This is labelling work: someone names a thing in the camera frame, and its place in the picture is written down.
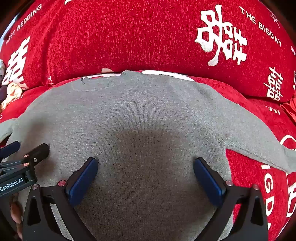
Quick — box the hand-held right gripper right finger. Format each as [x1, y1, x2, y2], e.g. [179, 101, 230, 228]
[193, 157, 269, 241]

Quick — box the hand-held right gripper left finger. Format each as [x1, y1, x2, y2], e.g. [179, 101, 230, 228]
[22, 157, 99, 241]

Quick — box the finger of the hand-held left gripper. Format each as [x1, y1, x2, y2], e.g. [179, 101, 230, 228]
[0, 141, 21, 159]
[0, 143, 50, 173]

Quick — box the grey knit sweater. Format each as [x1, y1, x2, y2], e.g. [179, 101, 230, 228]
[0, 71, 296, 241]

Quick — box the person's left hand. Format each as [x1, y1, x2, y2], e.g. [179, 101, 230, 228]
[9, 197, 24, 240]

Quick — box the red printed sofa seat cover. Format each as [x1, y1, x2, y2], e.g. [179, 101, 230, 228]
[0, 70, 296, 241]

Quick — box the yellow floral cloth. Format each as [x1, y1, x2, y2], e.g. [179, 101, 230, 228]
[0, 83, 24, 112]

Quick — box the red shiny cloth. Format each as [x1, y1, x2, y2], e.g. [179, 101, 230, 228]
[280, 95, 296, 124]

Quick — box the red printed sofa back cushion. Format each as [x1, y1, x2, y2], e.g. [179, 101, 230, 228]
[0, 0, 296, 103]

